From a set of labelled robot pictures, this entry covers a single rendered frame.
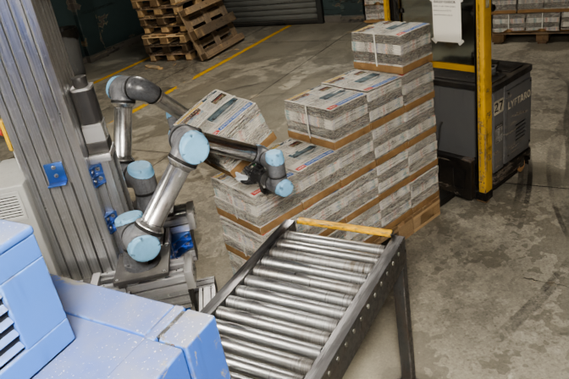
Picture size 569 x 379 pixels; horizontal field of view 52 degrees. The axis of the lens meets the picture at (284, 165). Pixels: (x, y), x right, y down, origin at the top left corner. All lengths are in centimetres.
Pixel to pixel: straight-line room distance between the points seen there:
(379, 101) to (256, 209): 98
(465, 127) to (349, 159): 121
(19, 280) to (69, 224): 175
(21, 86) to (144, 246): 76
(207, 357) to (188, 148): 134
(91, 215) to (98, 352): 168
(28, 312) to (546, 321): 271
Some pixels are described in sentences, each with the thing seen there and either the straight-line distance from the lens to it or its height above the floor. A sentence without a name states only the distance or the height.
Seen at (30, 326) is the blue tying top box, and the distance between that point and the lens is 89.
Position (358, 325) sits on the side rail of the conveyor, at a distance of 203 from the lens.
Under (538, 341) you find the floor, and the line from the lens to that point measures 313.
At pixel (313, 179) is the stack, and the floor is 74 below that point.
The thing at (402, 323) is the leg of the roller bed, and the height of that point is 39.
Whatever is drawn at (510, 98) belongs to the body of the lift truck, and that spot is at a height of 63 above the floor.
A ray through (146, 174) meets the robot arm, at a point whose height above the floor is 101.
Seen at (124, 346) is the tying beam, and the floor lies 154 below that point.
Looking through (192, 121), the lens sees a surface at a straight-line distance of 280.
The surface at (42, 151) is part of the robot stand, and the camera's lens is 248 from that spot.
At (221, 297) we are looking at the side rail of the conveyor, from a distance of 221.
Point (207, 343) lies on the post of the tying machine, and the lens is 90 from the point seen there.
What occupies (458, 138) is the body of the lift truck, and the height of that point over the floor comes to 38.
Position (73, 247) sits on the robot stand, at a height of 89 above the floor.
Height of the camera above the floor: 210
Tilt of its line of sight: 25 degrees down
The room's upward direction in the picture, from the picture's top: 10 degrees counter-clockwise
